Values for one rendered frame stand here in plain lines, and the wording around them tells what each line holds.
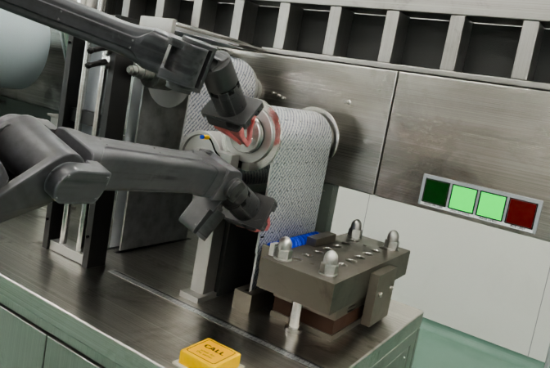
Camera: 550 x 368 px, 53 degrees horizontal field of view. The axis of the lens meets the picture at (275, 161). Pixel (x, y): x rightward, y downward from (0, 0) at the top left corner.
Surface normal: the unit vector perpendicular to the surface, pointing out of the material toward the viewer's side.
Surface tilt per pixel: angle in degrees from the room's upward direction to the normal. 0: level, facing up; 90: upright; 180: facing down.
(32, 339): 90
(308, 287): 90
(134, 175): 108
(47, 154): 47
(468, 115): 90
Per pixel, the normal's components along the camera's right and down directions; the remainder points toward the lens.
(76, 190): 0.76, 0.54
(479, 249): -0.54, 0.01
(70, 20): 0.19, 0.32
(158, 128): 0.83, 0.22
